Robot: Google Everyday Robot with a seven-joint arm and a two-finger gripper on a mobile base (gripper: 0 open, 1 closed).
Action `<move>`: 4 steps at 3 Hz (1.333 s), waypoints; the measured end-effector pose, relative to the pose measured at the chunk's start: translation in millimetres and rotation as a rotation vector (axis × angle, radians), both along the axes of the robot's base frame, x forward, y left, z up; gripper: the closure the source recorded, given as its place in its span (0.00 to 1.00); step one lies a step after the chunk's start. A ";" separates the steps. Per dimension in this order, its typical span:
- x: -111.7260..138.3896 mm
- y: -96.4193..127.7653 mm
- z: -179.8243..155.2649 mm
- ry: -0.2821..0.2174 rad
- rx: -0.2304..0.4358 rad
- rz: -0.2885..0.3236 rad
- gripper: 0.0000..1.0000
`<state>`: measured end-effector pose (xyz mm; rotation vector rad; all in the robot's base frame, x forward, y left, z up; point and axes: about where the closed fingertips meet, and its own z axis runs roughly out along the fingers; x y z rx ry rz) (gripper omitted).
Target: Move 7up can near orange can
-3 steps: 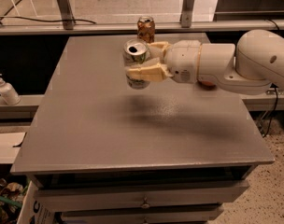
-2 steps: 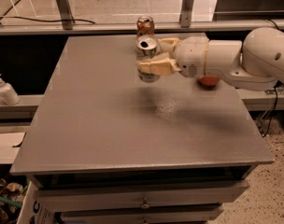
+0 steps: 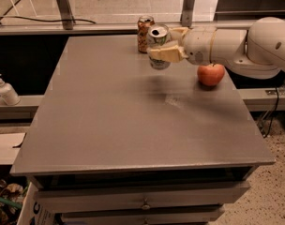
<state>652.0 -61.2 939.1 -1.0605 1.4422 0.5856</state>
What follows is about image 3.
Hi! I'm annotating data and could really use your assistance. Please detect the white pump lotion bottle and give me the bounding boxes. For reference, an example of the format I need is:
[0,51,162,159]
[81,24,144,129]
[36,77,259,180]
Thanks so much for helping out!
[0,75,20,106]

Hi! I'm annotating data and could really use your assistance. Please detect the red apple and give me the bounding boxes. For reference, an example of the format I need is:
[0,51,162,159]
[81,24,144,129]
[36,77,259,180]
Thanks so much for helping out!
[197,64,225,86]

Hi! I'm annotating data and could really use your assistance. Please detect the black cable behind table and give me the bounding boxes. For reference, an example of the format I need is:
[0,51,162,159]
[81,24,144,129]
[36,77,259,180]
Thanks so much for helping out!
[0,14,97,26]

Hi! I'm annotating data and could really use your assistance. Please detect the grey drawer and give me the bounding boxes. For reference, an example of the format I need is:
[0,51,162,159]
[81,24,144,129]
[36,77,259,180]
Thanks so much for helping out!
[35,181,250,213]
[61,205,224,225]

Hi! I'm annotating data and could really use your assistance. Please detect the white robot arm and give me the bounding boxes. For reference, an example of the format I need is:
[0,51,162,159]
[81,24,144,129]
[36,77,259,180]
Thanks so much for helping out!
[147,17,285,80]

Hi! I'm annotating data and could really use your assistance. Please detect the grey upper drawer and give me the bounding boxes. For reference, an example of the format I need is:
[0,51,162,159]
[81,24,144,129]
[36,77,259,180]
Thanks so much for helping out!
[35,181,250,213]

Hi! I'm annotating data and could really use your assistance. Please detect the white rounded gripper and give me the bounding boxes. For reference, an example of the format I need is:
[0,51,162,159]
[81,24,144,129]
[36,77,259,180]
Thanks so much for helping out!
[147,26,217,65]

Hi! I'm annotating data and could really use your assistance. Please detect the orange brown soda can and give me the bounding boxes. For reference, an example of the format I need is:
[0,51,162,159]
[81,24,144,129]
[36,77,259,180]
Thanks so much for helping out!
[137,15,155,53]

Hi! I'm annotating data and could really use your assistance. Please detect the right metal railing post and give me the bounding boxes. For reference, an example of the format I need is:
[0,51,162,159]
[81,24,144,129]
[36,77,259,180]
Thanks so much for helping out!
[180,0,195,27]

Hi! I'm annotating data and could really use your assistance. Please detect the white green 7up can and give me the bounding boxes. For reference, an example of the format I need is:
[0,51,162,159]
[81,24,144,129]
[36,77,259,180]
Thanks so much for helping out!
[146,24,171,70]

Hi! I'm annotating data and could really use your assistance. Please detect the grey lower drawer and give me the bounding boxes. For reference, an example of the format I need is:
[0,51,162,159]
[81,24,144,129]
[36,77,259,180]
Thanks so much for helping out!
[61,205,224,225]

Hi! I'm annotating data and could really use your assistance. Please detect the metal railing post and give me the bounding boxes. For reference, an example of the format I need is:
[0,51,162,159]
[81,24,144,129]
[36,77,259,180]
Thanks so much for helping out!
[56,0,74,30]
[180,0,195,27]

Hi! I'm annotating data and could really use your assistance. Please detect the white cardboard box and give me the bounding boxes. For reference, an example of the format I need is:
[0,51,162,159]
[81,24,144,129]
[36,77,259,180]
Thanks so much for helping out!
[17,183,54,225]

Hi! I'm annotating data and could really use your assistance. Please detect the left metal railing post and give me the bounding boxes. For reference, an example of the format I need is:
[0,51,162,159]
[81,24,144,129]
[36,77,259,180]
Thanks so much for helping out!
[56,0,74,30]

